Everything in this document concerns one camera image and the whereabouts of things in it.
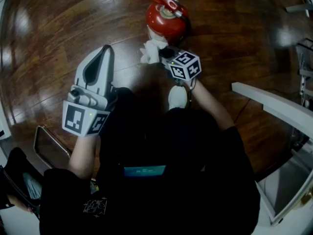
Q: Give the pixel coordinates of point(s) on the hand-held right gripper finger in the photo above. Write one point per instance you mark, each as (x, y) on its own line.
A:
(177, 51)
(164, 59)

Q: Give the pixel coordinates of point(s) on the person's black t-shirt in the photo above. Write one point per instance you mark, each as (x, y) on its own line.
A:
(171, 204)

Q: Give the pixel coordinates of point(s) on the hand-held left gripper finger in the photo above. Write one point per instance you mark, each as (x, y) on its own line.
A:
(105, 77)
(80, 75)

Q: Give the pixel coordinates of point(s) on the metal chair frame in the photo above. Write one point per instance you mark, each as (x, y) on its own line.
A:
(35, 141)

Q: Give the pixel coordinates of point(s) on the brass round knob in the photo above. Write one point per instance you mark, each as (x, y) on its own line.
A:
(306, 198)

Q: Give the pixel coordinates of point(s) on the white cloth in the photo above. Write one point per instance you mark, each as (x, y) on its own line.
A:
(151, 51)

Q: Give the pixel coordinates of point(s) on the person's black trousers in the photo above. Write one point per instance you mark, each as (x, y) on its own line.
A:
(122, 106)

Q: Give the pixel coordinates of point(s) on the person's left forearm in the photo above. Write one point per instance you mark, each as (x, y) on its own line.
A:
(82, 155)

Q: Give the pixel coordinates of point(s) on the person's white shoe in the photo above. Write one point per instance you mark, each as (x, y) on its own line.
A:
(176, 98)

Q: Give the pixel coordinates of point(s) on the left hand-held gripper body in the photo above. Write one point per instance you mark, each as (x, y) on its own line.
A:
(83, 116)

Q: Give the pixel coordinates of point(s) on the person's right forearm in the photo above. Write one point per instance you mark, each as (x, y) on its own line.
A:
(210, 104)

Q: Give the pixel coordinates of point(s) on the black chest harness pack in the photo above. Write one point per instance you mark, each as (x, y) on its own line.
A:
(144, 171)

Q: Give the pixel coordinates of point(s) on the red fire extinguisher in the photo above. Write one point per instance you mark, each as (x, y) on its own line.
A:
(171, 26)

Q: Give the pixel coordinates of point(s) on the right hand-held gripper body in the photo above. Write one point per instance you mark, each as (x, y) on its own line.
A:
(184, 66)

